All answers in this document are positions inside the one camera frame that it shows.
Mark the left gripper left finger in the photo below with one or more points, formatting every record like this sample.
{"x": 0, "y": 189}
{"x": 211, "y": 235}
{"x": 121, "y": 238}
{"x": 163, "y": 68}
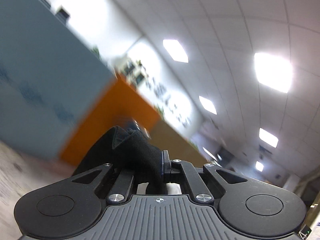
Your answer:
{"x": 121, "y": 190}

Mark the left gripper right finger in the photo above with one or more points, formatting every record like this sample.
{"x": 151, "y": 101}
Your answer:
{"x": 187, "y": 176}

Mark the white black trim t-shirt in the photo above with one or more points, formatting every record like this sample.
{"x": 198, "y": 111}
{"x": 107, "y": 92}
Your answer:
{"x": 130, "y": 151}

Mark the brown cardboard box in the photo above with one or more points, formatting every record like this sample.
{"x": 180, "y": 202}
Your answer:
{"x": 166, "y": 138}

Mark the orange cardboard box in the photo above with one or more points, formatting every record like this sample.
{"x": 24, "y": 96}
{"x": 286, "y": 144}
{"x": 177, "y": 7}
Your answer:
{"x": 117, "y": 105}

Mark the printed grey bed sheet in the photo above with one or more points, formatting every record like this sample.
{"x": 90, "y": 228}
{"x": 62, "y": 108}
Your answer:
{"x": 20, "y": 174}

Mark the large blue cardboard box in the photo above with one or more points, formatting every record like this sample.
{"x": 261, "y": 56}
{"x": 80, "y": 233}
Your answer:
{"x": 49, "y": 79}

